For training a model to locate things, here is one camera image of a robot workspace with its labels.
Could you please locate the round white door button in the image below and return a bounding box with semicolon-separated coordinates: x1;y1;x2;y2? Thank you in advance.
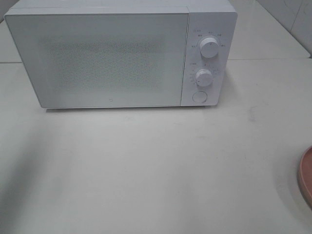
193;91;208;103

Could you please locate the white dial knob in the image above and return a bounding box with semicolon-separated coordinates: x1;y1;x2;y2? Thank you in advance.
195;69;213;87
198;36;219;59

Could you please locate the pink plate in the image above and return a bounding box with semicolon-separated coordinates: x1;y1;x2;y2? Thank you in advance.
297;147;312;207

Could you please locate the white microwave door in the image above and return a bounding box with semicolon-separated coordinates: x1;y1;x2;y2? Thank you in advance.
6;14;188;108

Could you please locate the white microwave oven body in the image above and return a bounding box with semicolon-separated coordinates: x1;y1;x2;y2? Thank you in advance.
4;0;237;108

